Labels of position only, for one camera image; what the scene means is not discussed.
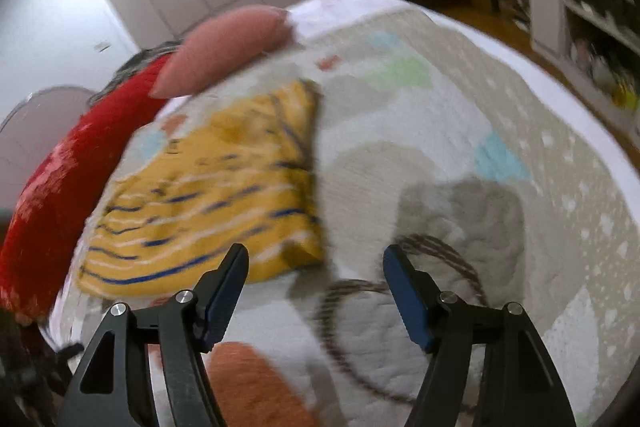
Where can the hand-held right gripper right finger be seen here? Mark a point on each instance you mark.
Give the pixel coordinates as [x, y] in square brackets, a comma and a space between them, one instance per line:
[412, 307]

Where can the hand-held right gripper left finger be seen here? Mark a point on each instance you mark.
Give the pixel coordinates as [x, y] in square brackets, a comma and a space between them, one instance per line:
[225, 302]

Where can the yellow striped knit sweater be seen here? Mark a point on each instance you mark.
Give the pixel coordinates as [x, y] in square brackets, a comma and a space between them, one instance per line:
[210, 187]

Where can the grey patterned quilted blanket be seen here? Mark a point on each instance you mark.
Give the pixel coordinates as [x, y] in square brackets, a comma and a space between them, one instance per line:
[425, 132]

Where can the red floral quilt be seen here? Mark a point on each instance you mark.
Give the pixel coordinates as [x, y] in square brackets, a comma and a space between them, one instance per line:
[55, 207]

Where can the grey checked cloth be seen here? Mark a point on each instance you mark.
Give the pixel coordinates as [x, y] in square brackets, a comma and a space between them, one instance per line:
[131, 67]

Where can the pale padded headboard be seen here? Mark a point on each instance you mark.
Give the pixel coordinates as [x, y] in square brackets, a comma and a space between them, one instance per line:
[35, 132]

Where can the white bed sheet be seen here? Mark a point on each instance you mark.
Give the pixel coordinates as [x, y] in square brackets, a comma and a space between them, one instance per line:
[575, 107]

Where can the pink ribbed pillow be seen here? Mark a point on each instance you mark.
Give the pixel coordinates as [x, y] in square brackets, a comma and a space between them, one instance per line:
[225, 42]

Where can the white open cabinet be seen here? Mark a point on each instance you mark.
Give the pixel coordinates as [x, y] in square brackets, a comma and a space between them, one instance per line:
[545, 2]

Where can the white wall switch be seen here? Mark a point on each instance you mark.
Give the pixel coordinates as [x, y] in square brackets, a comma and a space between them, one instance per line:
[102, 46]

